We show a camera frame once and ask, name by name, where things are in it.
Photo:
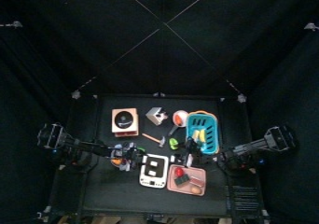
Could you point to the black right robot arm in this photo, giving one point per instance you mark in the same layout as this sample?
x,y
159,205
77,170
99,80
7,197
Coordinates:
x,y
251,146

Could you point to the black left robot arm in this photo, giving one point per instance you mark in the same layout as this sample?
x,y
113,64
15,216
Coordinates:
x,y
84,145

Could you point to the small green toy piece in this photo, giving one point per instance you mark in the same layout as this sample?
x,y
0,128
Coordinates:
x,y
141,149

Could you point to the white sushi piece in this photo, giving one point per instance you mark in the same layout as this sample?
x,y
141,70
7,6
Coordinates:
x,y
152,173
153,164

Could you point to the white toy stove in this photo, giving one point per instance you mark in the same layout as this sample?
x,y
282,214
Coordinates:
x,y
153,171

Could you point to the dark green sushi roll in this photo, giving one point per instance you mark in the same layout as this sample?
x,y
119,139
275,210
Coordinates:
x,y
182,179

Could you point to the orange toy fruit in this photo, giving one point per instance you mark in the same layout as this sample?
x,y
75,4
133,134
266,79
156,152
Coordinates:
x,y
116,161

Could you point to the yellow toy corn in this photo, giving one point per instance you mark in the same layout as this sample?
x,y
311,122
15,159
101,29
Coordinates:
x,y
195,135

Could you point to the yellow toy banana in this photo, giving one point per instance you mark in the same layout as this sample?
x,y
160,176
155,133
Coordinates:
x,y
202,136

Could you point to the red toy tomato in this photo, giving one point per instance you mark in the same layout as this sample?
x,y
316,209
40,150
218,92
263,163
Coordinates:
x,y
179,172

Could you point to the green toy vegetable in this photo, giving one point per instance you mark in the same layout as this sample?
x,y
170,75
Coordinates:
x,y
174,144

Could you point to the wooden toy hammer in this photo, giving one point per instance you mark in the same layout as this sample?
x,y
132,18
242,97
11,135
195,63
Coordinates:
x,y
153,139

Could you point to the red pink toy meat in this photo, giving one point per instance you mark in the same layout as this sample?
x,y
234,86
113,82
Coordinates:
x,y
196,181

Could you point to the blue plastic basket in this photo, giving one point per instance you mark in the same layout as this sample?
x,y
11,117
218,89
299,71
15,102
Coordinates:
x,y
203,125

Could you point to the pink plastic tray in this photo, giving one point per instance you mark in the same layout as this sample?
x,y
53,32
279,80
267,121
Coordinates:
x,y
187,188

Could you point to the brown toy bread roll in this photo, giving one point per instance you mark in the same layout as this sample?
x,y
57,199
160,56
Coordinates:
x,y
196,190

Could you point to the toy frying pan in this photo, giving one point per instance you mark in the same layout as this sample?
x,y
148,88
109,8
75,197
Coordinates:
x,y
180,118

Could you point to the orange toy food in pan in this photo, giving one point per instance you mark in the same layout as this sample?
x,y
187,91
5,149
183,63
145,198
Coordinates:
x,y
178,119

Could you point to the wooden box with black disc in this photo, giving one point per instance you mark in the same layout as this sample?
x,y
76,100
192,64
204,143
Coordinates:
x,y
124,122

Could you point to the grey white toy cube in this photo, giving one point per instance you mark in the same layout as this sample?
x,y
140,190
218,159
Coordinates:
x,y
155,115

